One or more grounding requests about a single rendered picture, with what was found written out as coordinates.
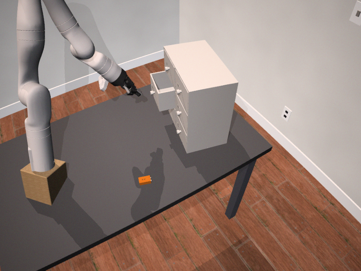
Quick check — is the white small chest of drawers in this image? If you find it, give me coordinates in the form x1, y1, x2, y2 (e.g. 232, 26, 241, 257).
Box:
163, 40, 239, 153

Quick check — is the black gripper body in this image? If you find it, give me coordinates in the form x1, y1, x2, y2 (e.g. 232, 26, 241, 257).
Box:
111, 69, 131, 89

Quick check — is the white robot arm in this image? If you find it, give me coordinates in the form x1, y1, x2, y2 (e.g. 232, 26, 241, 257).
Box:
17, 0, 121, 172

